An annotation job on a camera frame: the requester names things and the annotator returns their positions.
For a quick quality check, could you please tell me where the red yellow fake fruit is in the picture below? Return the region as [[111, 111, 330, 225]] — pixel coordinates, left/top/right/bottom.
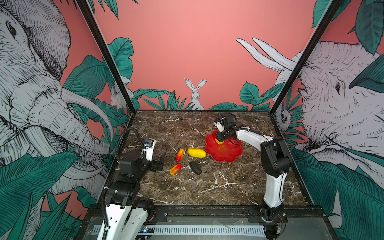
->
[[176, 149, 185, 162], [170, 164, 182, 176]]

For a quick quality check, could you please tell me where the dark fake avocado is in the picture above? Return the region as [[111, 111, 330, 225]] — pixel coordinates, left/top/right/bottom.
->
[[190, 161, 202, 175]]

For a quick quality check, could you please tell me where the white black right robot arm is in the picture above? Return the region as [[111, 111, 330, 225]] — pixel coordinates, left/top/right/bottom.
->
[[214, 113, 292, 223]]

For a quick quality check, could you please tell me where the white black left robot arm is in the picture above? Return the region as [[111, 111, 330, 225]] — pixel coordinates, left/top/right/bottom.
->
[[98, 149, 166, 240]]

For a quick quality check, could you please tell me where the red flower-shaped fruit bowl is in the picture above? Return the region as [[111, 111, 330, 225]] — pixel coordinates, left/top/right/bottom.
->
[[205, 130, 243, 163]]

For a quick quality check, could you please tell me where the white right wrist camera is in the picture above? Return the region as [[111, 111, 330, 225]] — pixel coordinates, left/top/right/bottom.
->
[[214, 118, 225, 132]]

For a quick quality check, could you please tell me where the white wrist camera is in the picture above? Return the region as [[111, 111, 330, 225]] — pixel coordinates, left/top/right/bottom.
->
[[144, 139, 156, 162], [214, 118, 225, 132]]

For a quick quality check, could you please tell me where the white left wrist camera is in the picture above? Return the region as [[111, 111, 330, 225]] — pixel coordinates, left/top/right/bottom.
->
[[144, 139, 156, 162]]

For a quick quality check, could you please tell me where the black corrugated cable hose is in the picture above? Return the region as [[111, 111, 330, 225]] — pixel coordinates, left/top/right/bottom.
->
[[115, 127, 147, 163]]

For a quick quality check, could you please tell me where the white slotted cable duct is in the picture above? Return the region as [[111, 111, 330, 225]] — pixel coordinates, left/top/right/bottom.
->
[[91, 224, 266, 237]]

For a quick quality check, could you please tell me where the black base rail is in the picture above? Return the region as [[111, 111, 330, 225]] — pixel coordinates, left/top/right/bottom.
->
[[78, 204, 328, 224]]

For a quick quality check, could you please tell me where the black corner frame post right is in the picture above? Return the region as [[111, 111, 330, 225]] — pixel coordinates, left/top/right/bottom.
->
[[269, 0, 343, 115]]

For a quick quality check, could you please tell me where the black corner frame post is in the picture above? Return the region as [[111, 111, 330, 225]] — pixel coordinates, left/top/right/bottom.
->
[[269, 0, 343, 115], [76, 0, 136, 114]]

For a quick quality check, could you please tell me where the black corner frame post left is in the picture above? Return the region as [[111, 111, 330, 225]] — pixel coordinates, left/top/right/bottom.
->
[[76, 0, 136, 114]]

